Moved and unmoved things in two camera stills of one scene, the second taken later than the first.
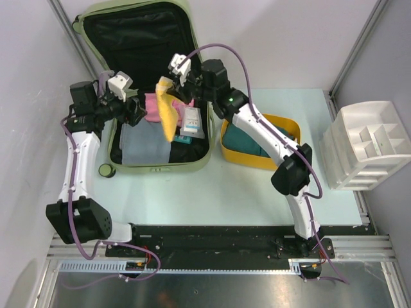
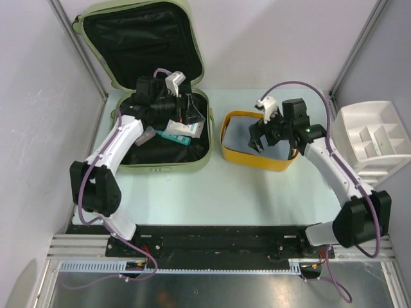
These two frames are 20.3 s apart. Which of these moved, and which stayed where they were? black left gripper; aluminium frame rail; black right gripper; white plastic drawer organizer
Moved: black right gripper; black left gripper
Stayed: aluminium frame rail; white plastic drawer organizer
